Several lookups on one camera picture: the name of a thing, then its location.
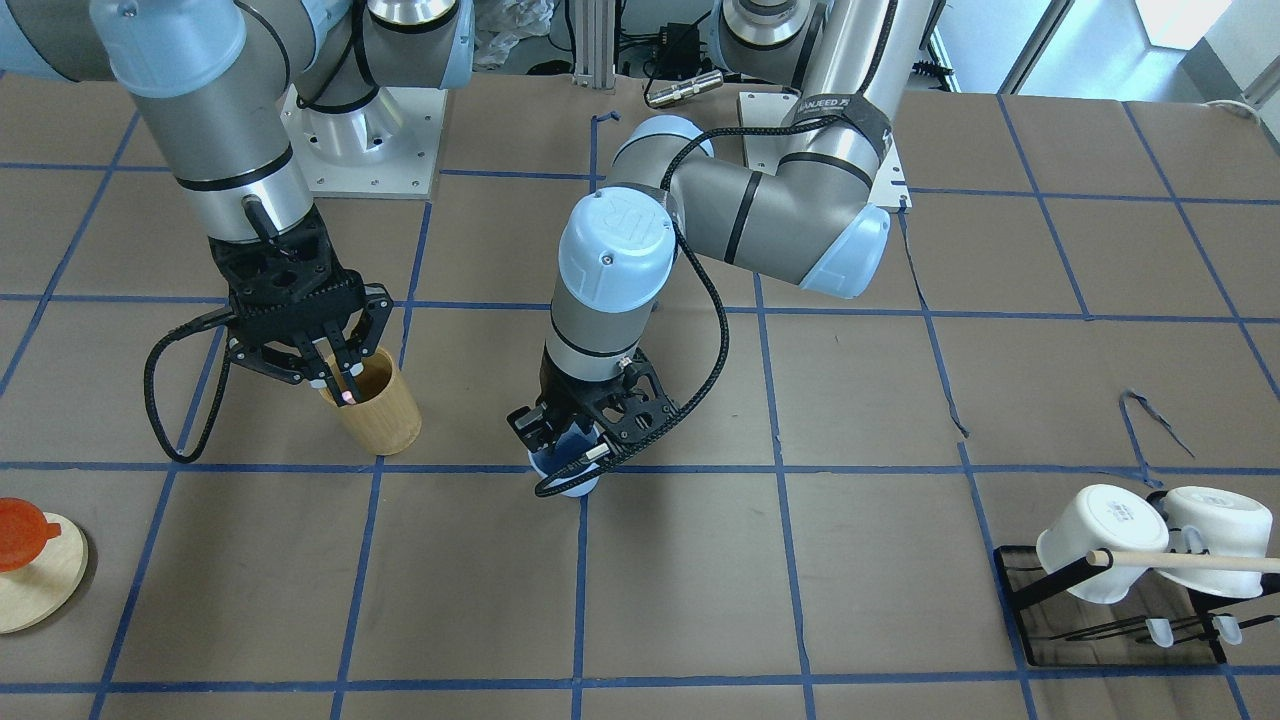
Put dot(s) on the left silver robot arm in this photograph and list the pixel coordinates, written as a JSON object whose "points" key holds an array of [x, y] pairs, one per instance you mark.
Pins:
{"points": [[809, 222]]}

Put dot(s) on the bamboo chopstick holder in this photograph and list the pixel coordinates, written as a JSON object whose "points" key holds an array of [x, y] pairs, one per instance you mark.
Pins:
{"points": [[388, 420]]}

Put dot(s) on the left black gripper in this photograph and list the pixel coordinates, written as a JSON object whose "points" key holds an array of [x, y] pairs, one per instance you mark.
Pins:
{"points": [[560, 397]]}

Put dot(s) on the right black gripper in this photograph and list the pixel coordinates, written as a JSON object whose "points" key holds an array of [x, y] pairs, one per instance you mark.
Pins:
{"points": [[374, 303]]}

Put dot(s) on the orange red mug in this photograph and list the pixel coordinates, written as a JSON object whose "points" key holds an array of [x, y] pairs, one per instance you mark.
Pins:
{"points": [[25, 531]]}

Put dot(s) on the white mug outer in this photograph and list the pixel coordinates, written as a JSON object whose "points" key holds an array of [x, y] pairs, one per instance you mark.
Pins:
{"points": [[1223, 523]]}

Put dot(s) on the aluminium frame post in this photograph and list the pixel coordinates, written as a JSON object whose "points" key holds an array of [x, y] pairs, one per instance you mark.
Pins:
{"points": [[594, 43]]}

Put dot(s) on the white mug inner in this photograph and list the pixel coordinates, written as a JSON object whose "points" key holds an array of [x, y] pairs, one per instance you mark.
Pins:
{"points": [[1101, 516]]}

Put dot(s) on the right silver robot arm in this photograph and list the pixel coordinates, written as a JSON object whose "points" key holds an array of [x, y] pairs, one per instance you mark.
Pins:
{"points": [[254, 104]]}

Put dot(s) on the black wire mug rack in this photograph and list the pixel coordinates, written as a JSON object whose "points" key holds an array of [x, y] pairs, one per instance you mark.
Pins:
{"points": [[1112, 608]]}

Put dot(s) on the blue plastic cup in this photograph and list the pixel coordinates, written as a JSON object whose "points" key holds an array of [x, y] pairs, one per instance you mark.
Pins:
{"points": [[561, 464]]}

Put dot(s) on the silver cylinder on table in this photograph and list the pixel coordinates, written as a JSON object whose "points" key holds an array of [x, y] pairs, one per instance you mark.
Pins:
{"points": [[683, 90]]}

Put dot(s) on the white mug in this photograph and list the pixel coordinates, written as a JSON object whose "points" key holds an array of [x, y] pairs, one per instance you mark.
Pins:
{"points": [[1101, 516], [1223, 523]]}

